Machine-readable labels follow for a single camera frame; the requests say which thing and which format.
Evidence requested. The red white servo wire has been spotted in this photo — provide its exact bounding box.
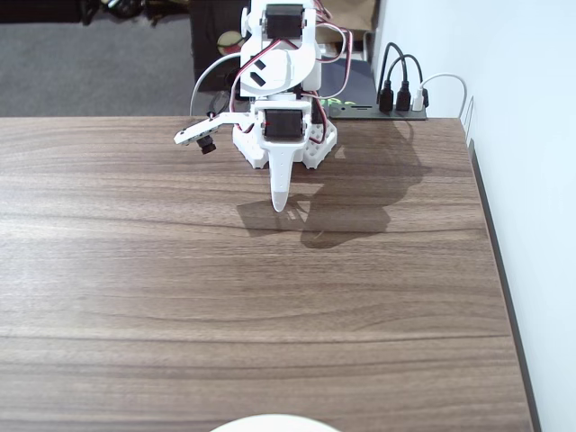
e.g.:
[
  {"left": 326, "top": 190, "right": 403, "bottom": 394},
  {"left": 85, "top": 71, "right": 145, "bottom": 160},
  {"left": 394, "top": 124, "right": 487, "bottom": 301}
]
[
  {"left": 310, "top": 96, "right": 329, "bottom": 145},
  {"left": 229, "top": 42, "right": 271, "bottom": 116},
  {"left": 314, "top": 0, "right": 356, "bottom": 98}
]

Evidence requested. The white round plate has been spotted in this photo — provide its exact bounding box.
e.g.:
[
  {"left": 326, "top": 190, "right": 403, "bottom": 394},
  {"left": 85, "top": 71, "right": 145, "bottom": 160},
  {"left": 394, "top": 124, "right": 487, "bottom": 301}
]
[{"left": 210, "top": 413, "right": 344, "bottom": 432}]

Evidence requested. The brown cardboard box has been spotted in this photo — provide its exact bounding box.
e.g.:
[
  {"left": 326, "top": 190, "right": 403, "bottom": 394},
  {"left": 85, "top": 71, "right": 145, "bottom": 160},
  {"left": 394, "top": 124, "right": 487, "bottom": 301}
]
[{"left": 321, "top": 0, "right": 377, "bottom": 32}]

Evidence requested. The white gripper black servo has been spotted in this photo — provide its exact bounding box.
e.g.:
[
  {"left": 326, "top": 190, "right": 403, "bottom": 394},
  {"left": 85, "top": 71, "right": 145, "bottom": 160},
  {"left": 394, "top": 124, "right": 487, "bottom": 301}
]
[{"left": 255, "top": 100, "right": 313, "bottom": 214}]

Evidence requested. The navy box green lettering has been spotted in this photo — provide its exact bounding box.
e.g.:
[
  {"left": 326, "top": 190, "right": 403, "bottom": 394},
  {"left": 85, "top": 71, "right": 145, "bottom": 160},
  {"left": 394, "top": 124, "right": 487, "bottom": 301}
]
[{"left": 318, "top": 56, "right": 379, "bottom": 109}]

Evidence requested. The black cabinet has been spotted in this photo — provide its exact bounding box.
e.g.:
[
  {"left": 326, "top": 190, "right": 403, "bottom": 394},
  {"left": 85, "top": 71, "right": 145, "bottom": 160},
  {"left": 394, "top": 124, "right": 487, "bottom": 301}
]
[{"left": 188, "top": 0, "right": 247, "bottom": 119}]

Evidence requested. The black usb cable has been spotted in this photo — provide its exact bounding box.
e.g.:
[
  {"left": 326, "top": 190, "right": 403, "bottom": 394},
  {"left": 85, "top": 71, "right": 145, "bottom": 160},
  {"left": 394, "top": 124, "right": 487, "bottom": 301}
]
[
  {"left": 387, "top": 53, "right": 424, "bottom": 113},
  {"left": 377, "top": 42, "right": 409, "bottom": 113}
]

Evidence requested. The white usb cable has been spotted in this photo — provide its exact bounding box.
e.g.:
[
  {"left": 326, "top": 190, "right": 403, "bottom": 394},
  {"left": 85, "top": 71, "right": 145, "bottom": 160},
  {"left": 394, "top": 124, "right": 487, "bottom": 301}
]
[{"left": 412, "top": 72, "right": 468, "bottom": 121}]

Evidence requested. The white grid robot base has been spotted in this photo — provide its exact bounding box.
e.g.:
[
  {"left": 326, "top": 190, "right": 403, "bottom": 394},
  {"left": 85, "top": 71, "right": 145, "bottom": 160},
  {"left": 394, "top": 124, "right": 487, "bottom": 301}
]
[{"left": 232, "top": 117, "right": 339, "bottom": 171}]

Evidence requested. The small round yellow red item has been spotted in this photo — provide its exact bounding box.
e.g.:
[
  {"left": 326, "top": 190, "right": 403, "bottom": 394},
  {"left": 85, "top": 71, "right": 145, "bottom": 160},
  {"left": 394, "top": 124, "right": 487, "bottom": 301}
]
[{"left": 217, "top": 30, "right": 244, "bottom": 53}]

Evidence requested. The grey camera cable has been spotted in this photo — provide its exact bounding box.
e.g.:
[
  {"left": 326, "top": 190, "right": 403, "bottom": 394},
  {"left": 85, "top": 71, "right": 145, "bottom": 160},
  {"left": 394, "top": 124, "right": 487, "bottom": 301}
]
[{"left": 188, "top": 52, "right": 244, "bottom": 119}]

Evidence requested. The black furniture base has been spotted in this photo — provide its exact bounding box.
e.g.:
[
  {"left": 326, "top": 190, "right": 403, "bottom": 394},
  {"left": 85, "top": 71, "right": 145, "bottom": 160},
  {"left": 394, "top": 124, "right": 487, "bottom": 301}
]
[{"left": 79, "top": 0, "right": 193, "bottom": 27}]

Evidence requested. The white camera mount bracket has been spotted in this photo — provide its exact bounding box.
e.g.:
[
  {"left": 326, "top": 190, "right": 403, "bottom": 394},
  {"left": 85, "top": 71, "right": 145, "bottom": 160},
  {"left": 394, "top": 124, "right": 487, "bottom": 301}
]
[{"left": 174, "top": 112, "right": 253, "bottom": 148}]

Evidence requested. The black usb hub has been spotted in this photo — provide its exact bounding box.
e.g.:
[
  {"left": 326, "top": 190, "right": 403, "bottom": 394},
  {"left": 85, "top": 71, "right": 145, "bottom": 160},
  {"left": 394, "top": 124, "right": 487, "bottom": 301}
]
[{"left": 327, "top": 103, "right": 428, "bottom": 122}]

